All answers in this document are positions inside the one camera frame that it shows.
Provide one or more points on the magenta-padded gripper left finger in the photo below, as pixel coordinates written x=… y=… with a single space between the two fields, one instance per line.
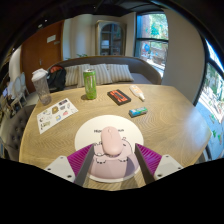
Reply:
x=61 y=166

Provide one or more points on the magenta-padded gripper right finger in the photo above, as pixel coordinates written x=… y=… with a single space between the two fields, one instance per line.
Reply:
x=165 y=166

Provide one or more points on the pink computer mouse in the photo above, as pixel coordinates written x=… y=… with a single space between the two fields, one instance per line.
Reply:
x=111 y=140

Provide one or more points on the white mouse pad pink rest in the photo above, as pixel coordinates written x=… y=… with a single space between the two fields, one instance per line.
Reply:
x=90 y=131

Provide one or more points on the white sticker sheet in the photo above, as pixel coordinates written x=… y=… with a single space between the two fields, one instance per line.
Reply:
x=55 y=115

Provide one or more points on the grey tufted armchair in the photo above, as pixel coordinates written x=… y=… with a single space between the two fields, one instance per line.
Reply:
x=15 y=130

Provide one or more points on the small teal eraser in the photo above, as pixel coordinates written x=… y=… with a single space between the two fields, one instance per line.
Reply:
x=138 y=112

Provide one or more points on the white tube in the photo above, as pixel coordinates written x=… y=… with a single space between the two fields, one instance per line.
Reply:
x=136 y=92

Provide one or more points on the clear shaker bottle white lid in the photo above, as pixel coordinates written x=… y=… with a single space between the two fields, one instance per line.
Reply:
x=42 y=88

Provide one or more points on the large side window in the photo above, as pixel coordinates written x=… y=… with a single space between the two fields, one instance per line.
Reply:
x=213 y=100

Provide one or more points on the black and red box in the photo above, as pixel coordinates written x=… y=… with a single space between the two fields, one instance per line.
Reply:
x=119 y=97

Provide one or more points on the green drink can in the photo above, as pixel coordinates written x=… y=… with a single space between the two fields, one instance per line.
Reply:
x=90 y=85

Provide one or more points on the white dining chair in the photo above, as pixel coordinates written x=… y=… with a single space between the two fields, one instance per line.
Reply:
x=23 y=83
x=17 y=91

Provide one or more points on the striped cushion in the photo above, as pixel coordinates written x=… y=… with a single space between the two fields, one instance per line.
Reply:
x=71 y=76
x=121 y=72
x=101 y=74

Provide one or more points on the grey curved sofa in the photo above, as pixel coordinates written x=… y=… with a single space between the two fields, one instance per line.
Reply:
x=146 y=70

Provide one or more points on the brown wooden door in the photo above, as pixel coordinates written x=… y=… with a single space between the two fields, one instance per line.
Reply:
x=40 y=53

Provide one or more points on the black-framed window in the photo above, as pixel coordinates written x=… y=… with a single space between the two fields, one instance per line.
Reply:
x=151 y=41

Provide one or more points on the white door sign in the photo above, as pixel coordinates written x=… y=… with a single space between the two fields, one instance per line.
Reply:
x=51 y=38

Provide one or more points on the beige glass-door cabinet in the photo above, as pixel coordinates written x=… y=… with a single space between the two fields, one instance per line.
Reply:
x=110 y=38

